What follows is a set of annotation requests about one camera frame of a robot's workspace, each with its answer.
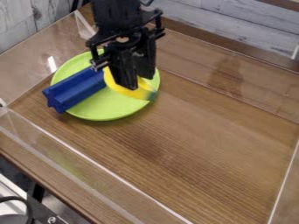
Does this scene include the yellow toy banana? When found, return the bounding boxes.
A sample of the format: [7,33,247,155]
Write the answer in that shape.
[104,67,160,101]

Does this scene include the clear acrylic front wall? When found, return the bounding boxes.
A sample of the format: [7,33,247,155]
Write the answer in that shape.
[0,108,192,224]

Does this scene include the black metal mount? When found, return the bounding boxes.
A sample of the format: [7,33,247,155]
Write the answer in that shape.
[28,198,70,224]

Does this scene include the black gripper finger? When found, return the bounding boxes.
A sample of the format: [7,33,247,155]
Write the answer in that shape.
[136,38,156,80]
[107,47,138,90]

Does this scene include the clear acrylic corner bracket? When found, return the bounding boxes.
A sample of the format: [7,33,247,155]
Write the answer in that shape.
[75,10,98,40]

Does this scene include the green plastic plate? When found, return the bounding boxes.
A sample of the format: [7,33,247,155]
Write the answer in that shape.
[51,52,160,121]

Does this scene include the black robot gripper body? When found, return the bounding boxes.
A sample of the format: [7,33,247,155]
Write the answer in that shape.
[86,0,164,69]

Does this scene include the blue plastic block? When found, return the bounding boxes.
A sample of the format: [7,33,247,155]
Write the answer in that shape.
[41,67,107,113]

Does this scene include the black cable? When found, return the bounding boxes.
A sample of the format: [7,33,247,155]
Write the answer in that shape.
[0,195,37,224]

